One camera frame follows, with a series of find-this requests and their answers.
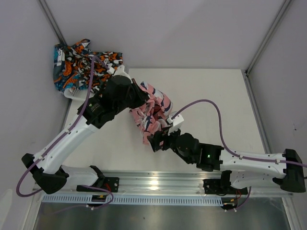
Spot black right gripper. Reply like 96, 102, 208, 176
147, 124, 193, 164

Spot pink shark print shorts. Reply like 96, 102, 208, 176
130, 82, 173, 145

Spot orange camouflage shorts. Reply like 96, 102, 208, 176
60, 39, 123, 93

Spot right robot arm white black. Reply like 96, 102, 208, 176
147, 130, 306, 194

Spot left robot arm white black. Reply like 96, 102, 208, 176
22, 75, 149, 194

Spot blue orange patterned shorts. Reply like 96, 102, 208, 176
53, 44, 82, 92

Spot white plastic basket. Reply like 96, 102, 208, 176
63, 88, 88, 103

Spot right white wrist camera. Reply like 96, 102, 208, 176
166, 114, 184, 129

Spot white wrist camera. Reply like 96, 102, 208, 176
166, 114, 184, 129
107, 65, 131, 79

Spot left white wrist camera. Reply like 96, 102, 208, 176
107, 65, 131, 79

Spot aluminium mounting rail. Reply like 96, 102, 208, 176
32, 170, 295, 197

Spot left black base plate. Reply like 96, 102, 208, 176
76, 177, 119, 193

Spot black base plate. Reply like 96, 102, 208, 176
203, 179, 248, 196
76, 177, 119, 193

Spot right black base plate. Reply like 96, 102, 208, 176
203, 179, 248, 196

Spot white slotted cable duct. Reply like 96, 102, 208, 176
42, 194, 223, 207

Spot right aluminium frame post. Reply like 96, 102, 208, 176
244, 0, 295, 75

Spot aluminium frame post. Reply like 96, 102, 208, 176
37, 0, 67, 45
244, 0, 295, 75

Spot left aluminium frame post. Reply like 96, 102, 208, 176
37, 0, 67, 45

